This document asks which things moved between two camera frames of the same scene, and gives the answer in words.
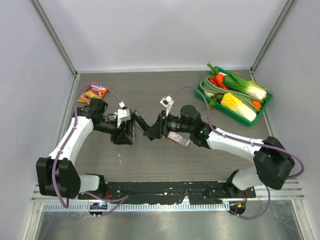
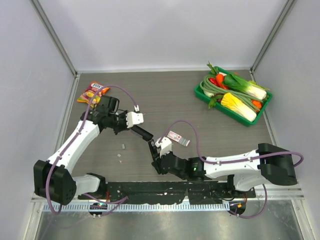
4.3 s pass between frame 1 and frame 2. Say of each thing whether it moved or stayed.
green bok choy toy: stayed
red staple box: stayed
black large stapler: moved
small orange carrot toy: stayed
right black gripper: moved
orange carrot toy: stayed
